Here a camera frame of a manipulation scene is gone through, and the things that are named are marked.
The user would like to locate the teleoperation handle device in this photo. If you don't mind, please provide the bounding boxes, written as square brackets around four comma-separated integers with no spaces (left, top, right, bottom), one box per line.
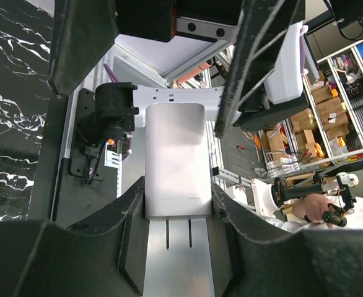
[271,172,359,227]

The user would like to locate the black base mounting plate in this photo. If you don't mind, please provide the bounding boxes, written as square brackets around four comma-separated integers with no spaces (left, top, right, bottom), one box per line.
[29,88,145,230]

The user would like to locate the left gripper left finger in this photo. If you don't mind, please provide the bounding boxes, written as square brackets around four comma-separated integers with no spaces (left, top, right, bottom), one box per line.
[0,178,146,296]

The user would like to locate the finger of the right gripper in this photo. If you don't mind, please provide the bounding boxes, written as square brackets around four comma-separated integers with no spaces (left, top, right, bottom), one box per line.
[48,0,119,97]

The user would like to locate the operator hand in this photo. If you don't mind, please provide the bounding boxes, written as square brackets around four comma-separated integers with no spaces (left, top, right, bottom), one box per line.
[291,194,339,233]

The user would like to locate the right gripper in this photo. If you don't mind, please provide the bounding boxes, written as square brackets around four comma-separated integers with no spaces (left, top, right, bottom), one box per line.
[115,0,305,138]

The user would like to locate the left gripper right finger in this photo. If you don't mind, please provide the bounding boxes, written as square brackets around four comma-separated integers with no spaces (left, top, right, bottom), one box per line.
[211,184,363,296]

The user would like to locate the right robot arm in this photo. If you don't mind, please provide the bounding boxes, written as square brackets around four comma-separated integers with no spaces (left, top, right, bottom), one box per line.
[48,1,305,152]

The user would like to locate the storage shelf with boxes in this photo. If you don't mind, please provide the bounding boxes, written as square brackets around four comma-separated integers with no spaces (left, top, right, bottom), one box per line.
[255,41,363,176]

